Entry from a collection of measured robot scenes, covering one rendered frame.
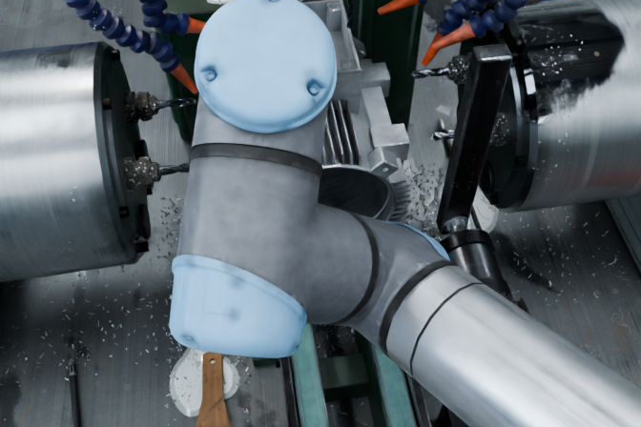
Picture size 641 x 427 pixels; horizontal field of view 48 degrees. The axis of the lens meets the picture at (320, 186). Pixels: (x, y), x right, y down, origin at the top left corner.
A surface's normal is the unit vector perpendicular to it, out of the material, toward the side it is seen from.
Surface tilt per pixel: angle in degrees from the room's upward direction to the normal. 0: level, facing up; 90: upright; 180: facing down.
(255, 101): 29
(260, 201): 34
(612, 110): 51
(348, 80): 90
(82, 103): 17
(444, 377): 66
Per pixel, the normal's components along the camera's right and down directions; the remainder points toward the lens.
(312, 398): 0.00, -0.62
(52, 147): 0.09, -0.05
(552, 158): 0.15, 0.51
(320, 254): 0.77, -0.09
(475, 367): -0.59, -0.26
